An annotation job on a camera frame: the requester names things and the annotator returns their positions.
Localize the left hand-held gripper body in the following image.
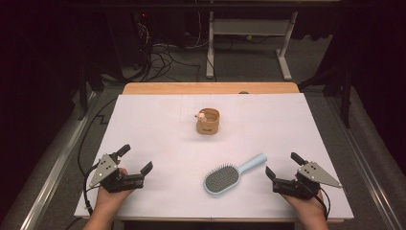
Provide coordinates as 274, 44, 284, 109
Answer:
88, 152, 146, 194

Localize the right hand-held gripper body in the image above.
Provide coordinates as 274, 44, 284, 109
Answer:
272, 161, 344, 201

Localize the light blue hairbrush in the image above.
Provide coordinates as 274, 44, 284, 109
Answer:
203, 152, 268, 196

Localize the person's right hand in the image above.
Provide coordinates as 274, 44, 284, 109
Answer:
282, 190, 327, 221

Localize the person's left hand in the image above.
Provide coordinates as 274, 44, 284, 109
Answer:
95, 168, 136, 216

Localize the black stand leg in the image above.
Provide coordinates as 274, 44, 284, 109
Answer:
298, 63, 352, 129
77, 63, 106, 122

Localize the round wooden cup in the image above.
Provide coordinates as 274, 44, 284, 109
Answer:
194, 107, 221, 135

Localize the small white animal figure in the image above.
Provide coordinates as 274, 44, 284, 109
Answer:
194, 109, 208, 123

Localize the white metal stand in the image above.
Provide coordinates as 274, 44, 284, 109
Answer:
205, 0, 300, 81

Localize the right hand-held gripper cable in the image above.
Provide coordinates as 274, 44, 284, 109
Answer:
314, 186, 331, 222

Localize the hand-held gripper cable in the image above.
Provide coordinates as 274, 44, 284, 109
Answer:
65, 161, 103, 230
314, 186, 331, 222

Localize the left hand-held gripper cable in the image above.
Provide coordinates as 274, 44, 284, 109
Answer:
65, 161, 103, 230

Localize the aluminium rail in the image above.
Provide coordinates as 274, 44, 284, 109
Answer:
325, 95, 406, 230
18, 90, 99, 230

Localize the bundle of black cables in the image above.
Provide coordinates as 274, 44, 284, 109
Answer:
133, 12, 218, 82

